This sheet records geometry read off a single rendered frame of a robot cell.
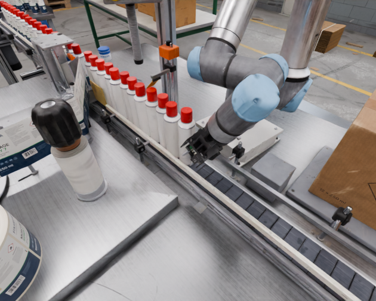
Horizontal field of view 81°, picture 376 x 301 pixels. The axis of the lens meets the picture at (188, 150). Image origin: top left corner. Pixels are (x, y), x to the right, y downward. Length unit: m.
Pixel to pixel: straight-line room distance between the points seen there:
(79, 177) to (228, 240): 0.43
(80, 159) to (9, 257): 0.23
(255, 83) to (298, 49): 0.34
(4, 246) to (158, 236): 0.33
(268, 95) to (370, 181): 0.40
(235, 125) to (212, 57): 0.18
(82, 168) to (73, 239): 0.18
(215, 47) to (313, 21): 0.28
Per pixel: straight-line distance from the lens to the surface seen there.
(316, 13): 0.72
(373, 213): 0.78
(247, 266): 0.65
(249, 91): 0.39
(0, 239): 0.56
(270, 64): 0.50
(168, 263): 0.64
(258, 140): 0.84
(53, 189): 0.79
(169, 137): 0.69
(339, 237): 0.61
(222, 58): 0.53
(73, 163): 0.60
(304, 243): 0.66
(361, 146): 0.66
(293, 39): 0.73
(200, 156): 0.53
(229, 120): 0.43
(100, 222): 0.66
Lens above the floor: 1.43
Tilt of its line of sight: 45 degrees down
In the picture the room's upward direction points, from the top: straight up
